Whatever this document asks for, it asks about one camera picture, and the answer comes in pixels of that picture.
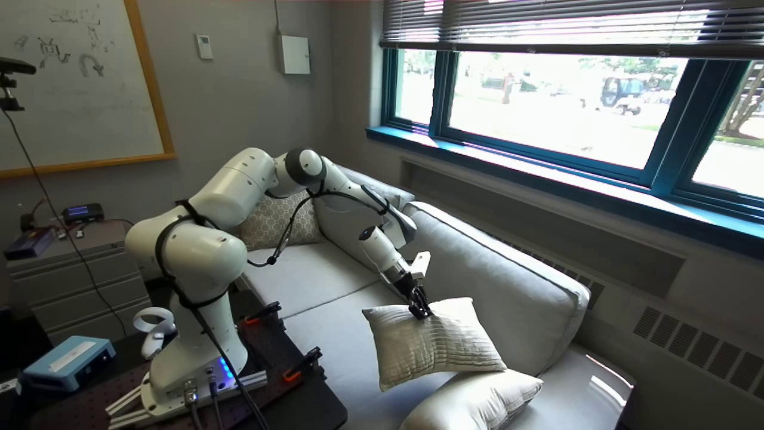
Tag teal framed main window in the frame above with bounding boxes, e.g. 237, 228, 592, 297
374, 49, 764, 239

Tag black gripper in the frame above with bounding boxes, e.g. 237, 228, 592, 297
395, 273, 433, 321

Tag light grey sofa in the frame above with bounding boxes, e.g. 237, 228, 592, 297
241, 173, 633, 430

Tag blue white box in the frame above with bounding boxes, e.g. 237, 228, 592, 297
22, 334, 117, 393

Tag grey filing cabinet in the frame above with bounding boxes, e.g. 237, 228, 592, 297
7, 223, 150, 345

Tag cream striped pillow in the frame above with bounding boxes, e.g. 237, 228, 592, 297
398, 370, 543, 430
364, 297, 506, 393

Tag orange black clamp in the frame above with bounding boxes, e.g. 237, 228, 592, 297
238, 302, 282, 330
282, 347, 322, 386

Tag white wall thermostat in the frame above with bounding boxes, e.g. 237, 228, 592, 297
194, 33, 216, 62

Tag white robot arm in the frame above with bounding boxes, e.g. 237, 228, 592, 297
125, 148, 433, 406

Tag white wall panel box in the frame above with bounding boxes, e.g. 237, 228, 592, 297
279, 33, 311, 76

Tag black camera on stand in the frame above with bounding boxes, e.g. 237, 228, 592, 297
0, 57, 37, 113

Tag whiteboard with wooden frame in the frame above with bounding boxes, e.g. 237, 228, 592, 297
0, 0, 175, 177

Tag black robot table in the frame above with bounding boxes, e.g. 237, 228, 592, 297
22, 302, 348, 430

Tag white VR controller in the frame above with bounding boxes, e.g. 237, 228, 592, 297
133, 307, 177, 358

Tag window blinds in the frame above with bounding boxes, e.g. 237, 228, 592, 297
379, 0, 764, 61

